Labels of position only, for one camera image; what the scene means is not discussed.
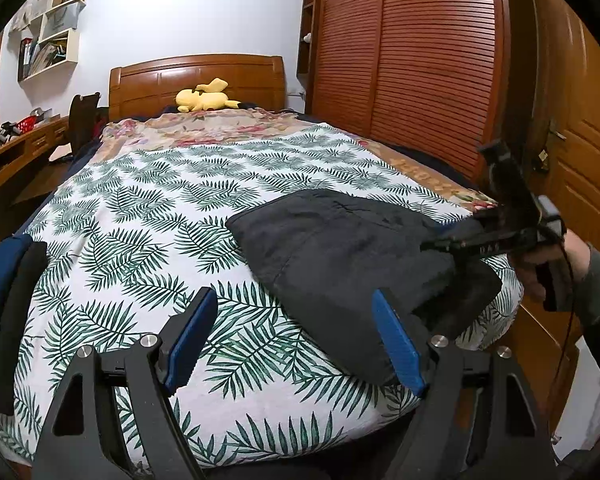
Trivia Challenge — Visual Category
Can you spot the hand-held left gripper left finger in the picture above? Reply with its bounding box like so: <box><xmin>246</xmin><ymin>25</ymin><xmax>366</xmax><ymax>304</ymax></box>
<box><xmin>30</xmin><ymin>287</ymin><xmax>218</xmax><ymax>480</ymax></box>

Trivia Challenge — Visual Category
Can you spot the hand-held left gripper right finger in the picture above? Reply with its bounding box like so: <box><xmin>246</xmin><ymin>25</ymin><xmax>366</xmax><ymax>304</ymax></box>
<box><xmin>370</xmin><ymin>287</ymin><xmax>556</xmax><ymax>480</ymax></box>

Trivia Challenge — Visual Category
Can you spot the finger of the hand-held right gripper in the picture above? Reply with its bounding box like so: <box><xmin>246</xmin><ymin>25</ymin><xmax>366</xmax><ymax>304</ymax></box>
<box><xmin>419</xmin><ymin>237</ymin><xmax>537</xmax><ymax>261</ymax></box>
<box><xmin>432</xmin><ymin>209</ymin><xmax>507</xmax><ymax>235</ymax></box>

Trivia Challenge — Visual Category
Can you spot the black shirt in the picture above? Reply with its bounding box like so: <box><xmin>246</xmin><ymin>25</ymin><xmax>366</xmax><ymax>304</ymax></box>
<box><xmin>225</xmin><ymin>189</ymin><xmax>503</xmax><ymax>386</ymax></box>

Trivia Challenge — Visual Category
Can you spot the person's right hand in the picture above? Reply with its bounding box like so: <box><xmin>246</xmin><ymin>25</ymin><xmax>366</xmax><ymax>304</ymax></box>
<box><xmin>511</xmin><ymin>229</ymin><xmax>595</xmax><ymax>307</ymax></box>

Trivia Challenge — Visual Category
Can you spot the wooden door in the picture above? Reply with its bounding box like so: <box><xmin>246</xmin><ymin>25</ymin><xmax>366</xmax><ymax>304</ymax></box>
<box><xmin>530</xmin><ymin>0</ymin><xmax>600</xmax><ymax>291</ymax></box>

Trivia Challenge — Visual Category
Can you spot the leaf print bed sheet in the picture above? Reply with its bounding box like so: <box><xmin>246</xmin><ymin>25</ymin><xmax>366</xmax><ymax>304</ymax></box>
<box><xmin>0</xmin><ymin>122</ymin><xmax>523</xmax><ymax>468</ymax></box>

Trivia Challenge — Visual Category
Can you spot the folded black garment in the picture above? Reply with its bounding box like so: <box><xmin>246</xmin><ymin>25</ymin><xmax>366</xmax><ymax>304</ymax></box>
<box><xmin>0</xmin><ymin>241</ymin><xmax>48</xmax><ymax>416</ymax></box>

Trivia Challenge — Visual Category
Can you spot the wooden slatted wardrobe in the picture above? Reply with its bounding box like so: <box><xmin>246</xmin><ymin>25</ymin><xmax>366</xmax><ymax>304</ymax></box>
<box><xmin>297</xmin><ymin>0</ymin><xmax>536</xmax><ymax>196</ymax></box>

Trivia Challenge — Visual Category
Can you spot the folded blue garment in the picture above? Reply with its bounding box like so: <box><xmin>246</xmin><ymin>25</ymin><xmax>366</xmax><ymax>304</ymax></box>
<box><xmin>0</xmin><ymin>234</ymin><xmax>33</xmax><ymax>356</ymax></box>

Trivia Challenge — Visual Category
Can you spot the floral blanket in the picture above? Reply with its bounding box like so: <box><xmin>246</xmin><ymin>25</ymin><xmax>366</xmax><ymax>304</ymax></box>
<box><xmin>100</xmin><ymin>107</ymin><xmax>498</xmax><ymax>211</ymax></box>

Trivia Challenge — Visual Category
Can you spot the yellow plush toy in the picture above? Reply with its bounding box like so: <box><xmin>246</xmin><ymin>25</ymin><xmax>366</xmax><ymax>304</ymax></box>
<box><xmin>175</xmin><ymin>78</ymin><xmax>241</xmax><ymax>113</ymax></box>

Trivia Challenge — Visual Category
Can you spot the dark chair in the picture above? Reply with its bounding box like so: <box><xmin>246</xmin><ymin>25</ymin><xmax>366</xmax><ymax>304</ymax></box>
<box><xmin>50</xmin><ymin>92</ymin><xmax>102</xmax><ymax>161</ymax></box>

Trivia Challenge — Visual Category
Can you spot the wooden desk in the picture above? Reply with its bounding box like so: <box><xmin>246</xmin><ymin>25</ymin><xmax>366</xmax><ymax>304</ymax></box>
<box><xmin>0</xmin><ymin>115</ymin><xmax>73</xmax><ymax>256</ymax></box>

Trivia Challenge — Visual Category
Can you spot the wooden bed frame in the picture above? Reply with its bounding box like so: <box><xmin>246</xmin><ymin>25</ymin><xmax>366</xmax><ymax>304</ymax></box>
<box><xmin>108</xmin><ymin>54</ymin><xmax>581</xmax><ymax>436</ymax></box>

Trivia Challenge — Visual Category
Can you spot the white wall shelf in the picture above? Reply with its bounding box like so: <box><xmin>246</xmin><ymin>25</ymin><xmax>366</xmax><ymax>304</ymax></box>
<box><xmin>7</xmin><ymin>0</ymin><xmax>87</xmax><ymax>83</ymax></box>

